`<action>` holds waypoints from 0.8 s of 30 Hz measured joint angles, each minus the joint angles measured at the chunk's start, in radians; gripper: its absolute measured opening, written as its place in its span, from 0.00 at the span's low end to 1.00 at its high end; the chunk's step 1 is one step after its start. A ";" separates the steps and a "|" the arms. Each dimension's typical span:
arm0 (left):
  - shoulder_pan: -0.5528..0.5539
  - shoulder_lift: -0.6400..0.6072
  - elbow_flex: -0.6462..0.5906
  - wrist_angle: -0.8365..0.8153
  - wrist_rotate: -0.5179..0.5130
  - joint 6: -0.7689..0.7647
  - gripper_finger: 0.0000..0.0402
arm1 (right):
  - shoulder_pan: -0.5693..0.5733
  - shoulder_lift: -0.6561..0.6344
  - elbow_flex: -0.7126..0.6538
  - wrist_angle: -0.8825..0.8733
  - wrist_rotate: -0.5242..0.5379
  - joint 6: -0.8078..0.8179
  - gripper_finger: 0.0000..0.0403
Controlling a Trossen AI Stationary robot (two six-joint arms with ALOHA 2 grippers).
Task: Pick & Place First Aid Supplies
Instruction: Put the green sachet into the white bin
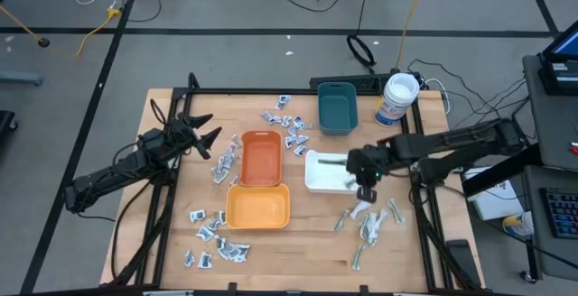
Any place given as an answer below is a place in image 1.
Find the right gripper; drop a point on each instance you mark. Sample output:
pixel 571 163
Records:
pixel 366 165

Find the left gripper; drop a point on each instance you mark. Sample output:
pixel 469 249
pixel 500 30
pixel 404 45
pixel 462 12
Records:
pixel 180 138

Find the small grey-print gauze packet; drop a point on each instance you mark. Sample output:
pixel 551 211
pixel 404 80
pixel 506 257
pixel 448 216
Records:
pixel 215 169
pixel 234 180
pixel 235 141
pixel 230 150
pixel 220 177

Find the blue-white packets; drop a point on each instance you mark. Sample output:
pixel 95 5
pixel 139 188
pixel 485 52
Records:
pixel 227 160

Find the white plastic bin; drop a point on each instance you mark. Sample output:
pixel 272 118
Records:
pixel 323 178

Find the blue-print alcohol wipe packet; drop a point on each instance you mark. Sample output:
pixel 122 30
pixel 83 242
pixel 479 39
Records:
pixel 267 116
pixel 286 121
pixel 298 122
pixel 283 101
pixel 290 141
pixel 302 139
pixel 300 150
pixel 276 119
pixel 292 131

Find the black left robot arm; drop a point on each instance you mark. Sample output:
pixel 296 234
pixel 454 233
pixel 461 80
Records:
pixel 104 174

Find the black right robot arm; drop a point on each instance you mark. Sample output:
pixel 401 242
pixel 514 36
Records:
pixel 451 140

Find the dark orange plastic bin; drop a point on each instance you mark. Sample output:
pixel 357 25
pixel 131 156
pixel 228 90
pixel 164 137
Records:
pixel 262 158

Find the square dark-print wipe packet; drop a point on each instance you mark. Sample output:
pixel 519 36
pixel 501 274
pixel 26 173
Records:
pixel 205 233
pixel 241 252
pixel 228 252
pixel 197 215
pixel 205 260
pixel 189 258
pixel 222 217
pixel 213 224
pixel 220 243

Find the teal plastic bin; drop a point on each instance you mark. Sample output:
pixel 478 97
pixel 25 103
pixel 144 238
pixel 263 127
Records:
pixel 337 108

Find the yellow plastic bin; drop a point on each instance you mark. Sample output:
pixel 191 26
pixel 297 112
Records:
pixel 257 206

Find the white disinfecting wipes canister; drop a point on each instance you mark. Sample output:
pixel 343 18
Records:
pixel 399 90

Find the black flat pad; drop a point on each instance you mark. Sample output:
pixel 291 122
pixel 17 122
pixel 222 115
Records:
pixel 463 260

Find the white box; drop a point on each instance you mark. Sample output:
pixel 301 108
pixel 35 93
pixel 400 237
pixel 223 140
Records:
pixel 494 201

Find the black diagonal beam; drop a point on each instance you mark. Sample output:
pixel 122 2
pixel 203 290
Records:
pixel 501 172

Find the wipes canister with yellow label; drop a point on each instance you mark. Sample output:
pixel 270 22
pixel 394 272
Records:
pixel 518 224

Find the black round floor plug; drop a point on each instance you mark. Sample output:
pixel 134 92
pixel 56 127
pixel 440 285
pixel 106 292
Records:
pixel 43 42

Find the grey metal bar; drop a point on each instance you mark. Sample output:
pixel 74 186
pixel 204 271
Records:
pixel 20 78

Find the grey desk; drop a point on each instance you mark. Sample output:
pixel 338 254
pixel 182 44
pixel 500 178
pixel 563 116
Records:
pixel 551 255

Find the black caster base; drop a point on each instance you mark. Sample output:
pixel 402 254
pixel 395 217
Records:
pixel 6 122

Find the keyboard with coloured keys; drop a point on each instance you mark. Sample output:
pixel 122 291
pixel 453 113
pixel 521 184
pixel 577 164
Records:
pixel 562 212

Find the grey cart top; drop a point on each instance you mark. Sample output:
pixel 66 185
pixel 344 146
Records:
pixel 551 124

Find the black laptop base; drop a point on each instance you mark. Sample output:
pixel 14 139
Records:
pixel 560 77

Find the laptop screen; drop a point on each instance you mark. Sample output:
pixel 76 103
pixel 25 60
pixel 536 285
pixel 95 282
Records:
pixel 564 45

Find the black aluminium table frame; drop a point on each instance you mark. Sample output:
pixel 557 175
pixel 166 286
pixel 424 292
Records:
pixel 271 91

